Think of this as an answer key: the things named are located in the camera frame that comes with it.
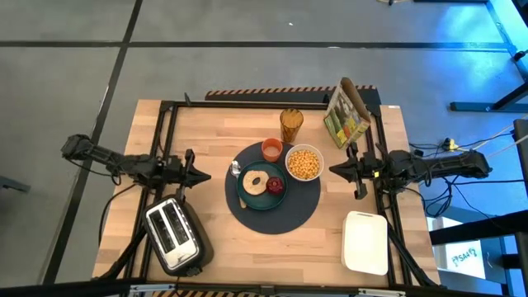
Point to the black and silver toaster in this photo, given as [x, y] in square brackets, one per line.
[194, 231]

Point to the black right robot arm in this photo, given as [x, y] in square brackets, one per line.
[445, 167]

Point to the toasted bagel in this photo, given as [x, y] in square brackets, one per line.
[247, 183]

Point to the orange plastic cup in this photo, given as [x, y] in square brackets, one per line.
[272, 150]

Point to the black hazard-striped mat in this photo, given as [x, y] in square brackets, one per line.
[268, 96]

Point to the white box with scribble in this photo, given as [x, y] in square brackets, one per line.
[462, 251]

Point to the black aluminium table frame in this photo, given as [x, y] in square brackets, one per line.
[247, 105]

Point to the black overhead rig beam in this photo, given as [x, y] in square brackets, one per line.
[62, 288]

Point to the amber faceted plastic tumbler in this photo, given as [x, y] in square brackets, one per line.
[291, 123]

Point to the panda cereal box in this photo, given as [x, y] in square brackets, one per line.
[344, 119]

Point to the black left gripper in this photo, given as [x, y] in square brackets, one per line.
[175, 171]

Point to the round dark woven placemat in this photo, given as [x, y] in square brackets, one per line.
[288, 214]

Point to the white rectangular tray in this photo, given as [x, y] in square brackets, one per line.
[365, 243]

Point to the yellow cereal puffs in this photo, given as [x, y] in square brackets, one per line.
[304, 164]

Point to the metal stand leg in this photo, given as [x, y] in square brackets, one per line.
[505, 29]

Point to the dark green plate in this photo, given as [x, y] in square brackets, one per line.
[264, 202]

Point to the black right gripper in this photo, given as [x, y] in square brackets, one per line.
[371, 167]

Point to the red apple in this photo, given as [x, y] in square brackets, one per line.
[275, 185]

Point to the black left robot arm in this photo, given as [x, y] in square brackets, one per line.
[123, 165]

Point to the white ribbed bowl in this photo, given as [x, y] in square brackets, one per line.
[289, 173]

